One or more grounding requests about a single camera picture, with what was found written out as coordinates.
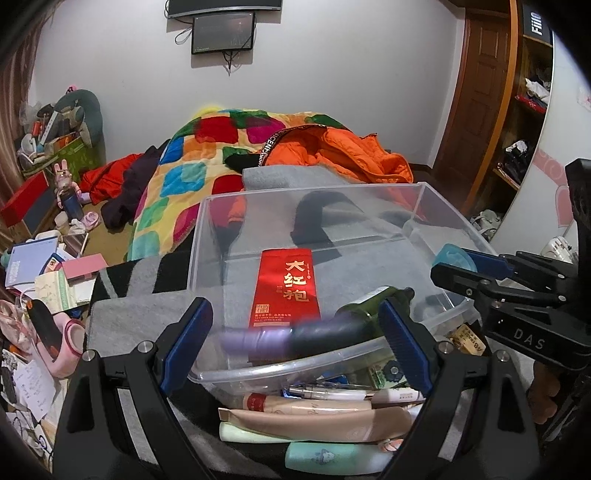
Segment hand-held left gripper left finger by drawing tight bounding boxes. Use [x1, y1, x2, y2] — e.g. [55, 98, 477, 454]
[53, 298, 218, 480]

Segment clear plastic container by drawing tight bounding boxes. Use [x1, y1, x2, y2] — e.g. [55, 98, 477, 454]
[187, 182, 499, 398]

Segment red box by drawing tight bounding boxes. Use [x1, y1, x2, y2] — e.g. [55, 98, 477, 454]
[0, 171, 51, 227]

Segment wooden shelf unit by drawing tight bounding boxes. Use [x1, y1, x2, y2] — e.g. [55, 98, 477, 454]
[489, 0, 555, 217]

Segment white sliding wardrobe door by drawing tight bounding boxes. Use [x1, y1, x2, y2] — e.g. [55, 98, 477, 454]
[489, 32, 591, 278]

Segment grey and black blanket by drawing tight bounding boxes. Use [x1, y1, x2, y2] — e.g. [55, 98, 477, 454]
[83, 164, 485, 480]

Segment teal tube with cartoon print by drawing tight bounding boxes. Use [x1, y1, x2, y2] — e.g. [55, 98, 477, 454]
[284, 440, 402, 474]

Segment dark purple garment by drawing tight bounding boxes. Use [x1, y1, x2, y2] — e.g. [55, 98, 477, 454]
[102, 145, 162, 229]

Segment wooden door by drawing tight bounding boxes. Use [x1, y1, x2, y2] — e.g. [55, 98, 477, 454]
[431, 0, 518, 185]

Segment brown curtain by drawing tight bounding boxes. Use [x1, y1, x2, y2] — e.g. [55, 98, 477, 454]
[0, 0, 61, 254]

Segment light blue round case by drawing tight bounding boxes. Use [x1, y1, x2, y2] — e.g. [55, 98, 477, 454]
[436, 244, 478, 273]

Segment dark green bottle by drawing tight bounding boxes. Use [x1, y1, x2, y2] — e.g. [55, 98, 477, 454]
[335, 286, 416, 333]

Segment green cardboard box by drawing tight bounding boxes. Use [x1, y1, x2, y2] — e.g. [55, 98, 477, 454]
[21, 134, 100, 181]

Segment brown label tag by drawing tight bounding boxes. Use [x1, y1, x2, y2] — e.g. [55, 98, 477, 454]
[450, 323, 488, 356]

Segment purple and grey bottle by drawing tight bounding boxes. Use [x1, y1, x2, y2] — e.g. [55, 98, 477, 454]
[222, 318, 384, 363]

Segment colourful patchwork blanket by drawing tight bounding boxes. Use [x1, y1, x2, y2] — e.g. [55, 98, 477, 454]
[127, 108, 352, 264]

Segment white appliance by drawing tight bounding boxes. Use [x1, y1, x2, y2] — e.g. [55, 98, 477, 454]
[540, 235, 578, 264]

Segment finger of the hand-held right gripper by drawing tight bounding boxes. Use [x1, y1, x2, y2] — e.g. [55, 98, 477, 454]
[462, 248, 575, 283]
[431, 262, 570, 308]

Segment green glass square ornament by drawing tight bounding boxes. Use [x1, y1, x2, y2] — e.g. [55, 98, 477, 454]
[367, 362, 409, 388]

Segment red foil tea packet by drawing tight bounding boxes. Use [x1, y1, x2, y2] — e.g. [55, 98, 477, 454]
[248, 248, 321, 329]

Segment white tube with red print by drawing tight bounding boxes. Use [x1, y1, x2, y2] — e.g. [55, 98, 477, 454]
[369, 387, 428, 407]

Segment large beige cosmetic tube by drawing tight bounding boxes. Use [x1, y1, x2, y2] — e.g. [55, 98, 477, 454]
[218, 407, 414, 445]

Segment orange down jacket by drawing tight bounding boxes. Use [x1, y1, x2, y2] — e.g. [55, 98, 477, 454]
[226, 124, 414, 185]

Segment pink slipper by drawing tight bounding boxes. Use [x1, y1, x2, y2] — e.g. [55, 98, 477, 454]
[28, 318, 88, 379]

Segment person's right hand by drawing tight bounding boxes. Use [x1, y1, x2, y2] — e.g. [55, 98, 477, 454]
[531, 362, 561, 421]

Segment red garment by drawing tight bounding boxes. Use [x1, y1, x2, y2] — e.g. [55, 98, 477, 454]
[83, 154, 139, 204]

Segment white sneakers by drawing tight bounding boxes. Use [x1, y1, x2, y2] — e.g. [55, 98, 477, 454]
[471, 210, 504, 232]

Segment black wall television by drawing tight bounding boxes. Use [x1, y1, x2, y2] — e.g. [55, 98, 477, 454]
[166, 0, 283, 19]

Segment grey green cushion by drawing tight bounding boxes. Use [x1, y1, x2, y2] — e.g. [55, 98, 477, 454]
[53, 88, 105, 144]

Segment beige tube with red cap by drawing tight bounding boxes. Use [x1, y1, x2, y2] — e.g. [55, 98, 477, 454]
[242, 393, 375, 412]

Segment pile of books and papers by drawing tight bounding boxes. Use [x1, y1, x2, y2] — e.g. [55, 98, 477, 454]
[0, 231, 109, 319]

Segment pink bunny toy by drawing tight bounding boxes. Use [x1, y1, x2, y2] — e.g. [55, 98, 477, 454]
[53, 159, 77, 191]

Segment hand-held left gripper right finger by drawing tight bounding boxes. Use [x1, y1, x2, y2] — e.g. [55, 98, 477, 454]
[379, 298, 539, 480]

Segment white pen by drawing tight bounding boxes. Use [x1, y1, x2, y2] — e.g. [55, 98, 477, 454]
[283, 383, 384, 400]

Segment black wall monitor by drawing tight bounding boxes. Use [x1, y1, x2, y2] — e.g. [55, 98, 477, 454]
[191, 11, 256, 55]

